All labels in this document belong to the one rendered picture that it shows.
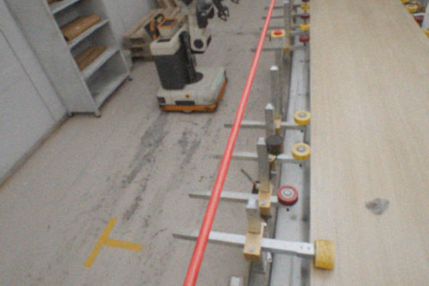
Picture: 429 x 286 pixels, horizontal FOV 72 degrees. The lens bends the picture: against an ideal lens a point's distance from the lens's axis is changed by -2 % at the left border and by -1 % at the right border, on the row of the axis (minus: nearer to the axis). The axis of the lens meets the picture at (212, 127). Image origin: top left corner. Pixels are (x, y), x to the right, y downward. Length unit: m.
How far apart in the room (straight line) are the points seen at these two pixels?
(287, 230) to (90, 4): 3.52
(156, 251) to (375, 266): 1.51
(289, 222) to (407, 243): 0.51
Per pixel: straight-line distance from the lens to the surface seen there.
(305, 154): 1.35
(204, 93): 3.08
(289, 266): 1.36
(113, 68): 4.45
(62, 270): 2.49
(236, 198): 1.25
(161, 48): 3.02
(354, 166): 1.33
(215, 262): 2.10
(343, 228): 1.14
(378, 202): 1.22
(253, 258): 1.01
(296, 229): 1.45
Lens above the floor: 1.84
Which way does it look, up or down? 37 degrees down
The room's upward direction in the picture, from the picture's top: 12 degrees counter-clockwise
